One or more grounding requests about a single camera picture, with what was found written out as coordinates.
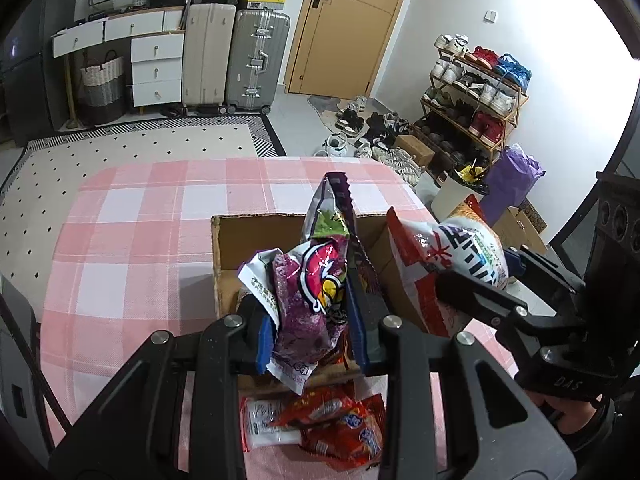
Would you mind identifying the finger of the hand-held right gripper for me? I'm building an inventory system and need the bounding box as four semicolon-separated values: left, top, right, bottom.
435;270;528;331
504;246;586;316

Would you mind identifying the red blue-logo snack packet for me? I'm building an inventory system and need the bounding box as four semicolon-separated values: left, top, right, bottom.
300;394;388;472

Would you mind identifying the white dotted rug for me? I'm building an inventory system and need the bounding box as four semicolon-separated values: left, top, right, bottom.
0;112;288;311

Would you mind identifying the silver suitcase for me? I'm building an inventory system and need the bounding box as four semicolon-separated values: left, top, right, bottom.
225;8;292;115

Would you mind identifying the purple bag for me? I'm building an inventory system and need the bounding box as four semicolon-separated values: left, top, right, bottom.
480;144;546;228

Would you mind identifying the white trash bin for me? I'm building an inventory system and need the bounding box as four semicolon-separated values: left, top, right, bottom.
431;162;491;221

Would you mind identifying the purple snack packet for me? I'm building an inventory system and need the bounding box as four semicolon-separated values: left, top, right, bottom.
272;240;351;378
302;172;361;271

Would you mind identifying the printed cardboard carton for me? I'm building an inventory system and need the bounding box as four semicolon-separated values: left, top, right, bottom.
492;200;548;256

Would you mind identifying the woven laundry basket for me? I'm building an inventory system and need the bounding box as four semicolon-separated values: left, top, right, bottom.
80;52;126;126

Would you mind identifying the white drawer dresser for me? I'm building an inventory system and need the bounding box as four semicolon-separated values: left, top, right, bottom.
51;7;188;108

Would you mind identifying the small cardboard box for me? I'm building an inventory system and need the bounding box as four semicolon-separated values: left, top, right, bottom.
392;135;436;166

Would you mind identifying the wooden shoe rack with shoes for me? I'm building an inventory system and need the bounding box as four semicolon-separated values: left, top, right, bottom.
422;34;521;161

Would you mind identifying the pink checked tablecloth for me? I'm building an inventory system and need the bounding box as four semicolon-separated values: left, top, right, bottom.
40;156;526;480

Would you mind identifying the pale beige snack packet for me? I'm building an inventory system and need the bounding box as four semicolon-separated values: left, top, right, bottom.
241;396;303;453

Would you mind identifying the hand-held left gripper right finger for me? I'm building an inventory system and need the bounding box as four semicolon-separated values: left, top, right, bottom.
345;255;578;480

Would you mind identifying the white black-lettered snack packet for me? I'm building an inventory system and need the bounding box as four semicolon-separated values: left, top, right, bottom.
385;195;511;338

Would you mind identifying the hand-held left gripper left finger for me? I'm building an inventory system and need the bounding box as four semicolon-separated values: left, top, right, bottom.
48;297;281;480

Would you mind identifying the beige suitcase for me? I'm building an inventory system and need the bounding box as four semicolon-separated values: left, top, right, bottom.
181;2;237;113

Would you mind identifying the grey door mat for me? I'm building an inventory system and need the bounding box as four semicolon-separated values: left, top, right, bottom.
307;95;371;133

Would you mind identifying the pile of assorted shoes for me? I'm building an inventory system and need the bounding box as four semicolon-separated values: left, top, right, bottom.
312;95;426;183

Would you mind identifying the small red snack packet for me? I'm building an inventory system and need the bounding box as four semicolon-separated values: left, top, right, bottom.
275;386;357;428

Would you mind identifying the brown cardboard box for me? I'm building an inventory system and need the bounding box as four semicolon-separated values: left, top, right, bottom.
211;212;436;396

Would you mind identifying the person's right hand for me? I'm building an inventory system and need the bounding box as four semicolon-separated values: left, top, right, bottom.
529;394;608;456

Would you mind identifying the white noodle snack packet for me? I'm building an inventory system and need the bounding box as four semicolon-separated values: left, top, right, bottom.
237;249;286;321

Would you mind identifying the wooden door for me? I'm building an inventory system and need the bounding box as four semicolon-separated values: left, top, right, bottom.
284;0;418;97

